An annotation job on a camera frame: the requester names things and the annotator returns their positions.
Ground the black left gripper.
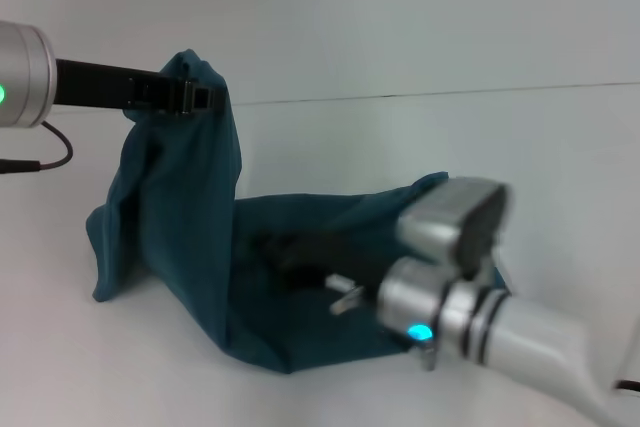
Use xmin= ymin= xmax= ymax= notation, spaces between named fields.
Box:
xmin=53 ymin=58 xmax=230 ymax=118

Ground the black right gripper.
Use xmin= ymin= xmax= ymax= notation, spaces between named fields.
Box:
xmin=248 ymin=229 xmax=399 ymax=296

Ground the blue FREE print t-shirt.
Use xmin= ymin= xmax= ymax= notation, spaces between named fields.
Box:
xmin=84 ymin=48 xmax=512 ymax=375

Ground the left gripper cable with plug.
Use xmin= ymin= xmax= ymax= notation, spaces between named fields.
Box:
xmin=0 ymin=119 xmax=75 ymax=177

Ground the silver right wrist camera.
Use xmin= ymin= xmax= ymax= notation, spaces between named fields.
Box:
xmin=397 ymin=176 xmax=512 ymax=279

